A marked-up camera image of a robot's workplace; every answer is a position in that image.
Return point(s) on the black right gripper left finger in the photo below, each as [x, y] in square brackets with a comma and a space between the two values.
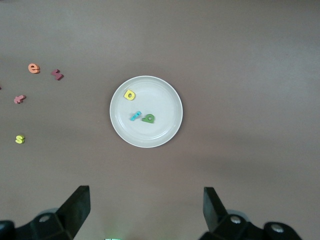
[75, 212]

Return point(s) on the orange letter e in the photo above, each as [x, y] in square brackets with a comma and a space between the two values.
[32, 70]

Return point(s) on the teal letter y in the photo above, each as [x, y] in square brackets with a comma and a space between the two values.
[135, 116]

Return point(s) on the yellow letter s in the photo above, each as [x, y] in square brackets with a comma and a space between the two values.
[20, 139]

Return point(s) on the green letter p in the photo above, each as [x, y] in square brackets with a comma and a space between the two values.
[145, 119]

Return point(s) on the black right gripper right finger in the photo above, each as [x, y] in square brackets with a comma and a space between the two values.
[215, 212]

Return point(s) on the dark red letter z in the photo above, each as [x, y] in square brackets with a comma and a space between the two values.
[57, 74]

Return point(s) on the pink letter t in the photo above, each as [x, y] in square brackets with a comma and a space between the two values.
[19, 99]

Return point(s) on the yellow letter a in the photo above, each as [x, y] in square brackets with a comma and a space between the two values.
[127, 96]

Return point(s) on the beige plate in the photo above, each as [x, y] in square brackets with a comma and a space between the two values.
[160, 100]

